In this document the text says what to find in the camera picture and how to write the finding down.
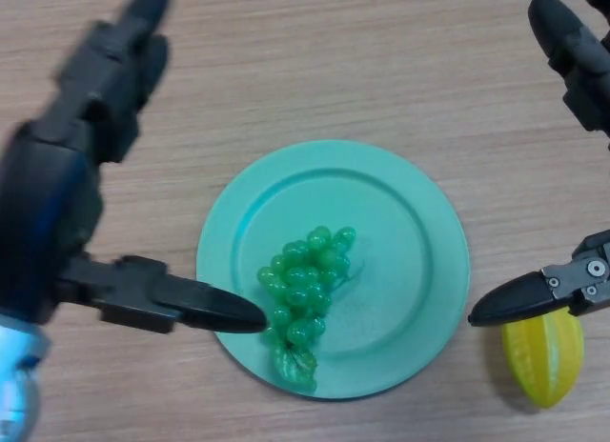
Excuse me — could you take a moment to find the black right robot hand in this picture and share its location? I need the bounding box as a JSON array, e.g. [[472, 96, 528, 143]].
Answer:
[[468, 0, 610, 328]]

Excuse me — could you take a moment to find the yellow starfruit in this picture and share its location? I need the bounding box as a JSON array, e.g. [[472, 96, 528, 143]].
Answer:
[[500, 306, 585, 410]]

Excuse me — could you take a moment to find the green grape bunch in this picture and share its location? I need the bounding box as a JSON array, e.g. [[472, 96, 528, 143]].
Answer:
[[256, 226, 368, 383]]

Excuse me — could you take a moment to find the green round plate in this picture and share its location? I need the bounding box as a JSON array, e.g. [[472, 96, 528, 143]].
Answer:
[[195, 139, 471, 401]]

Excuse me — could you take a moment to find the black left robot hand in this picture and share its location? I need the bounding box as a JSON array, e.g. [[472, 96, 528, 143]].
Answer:
[[0, 0, 267, 336]]

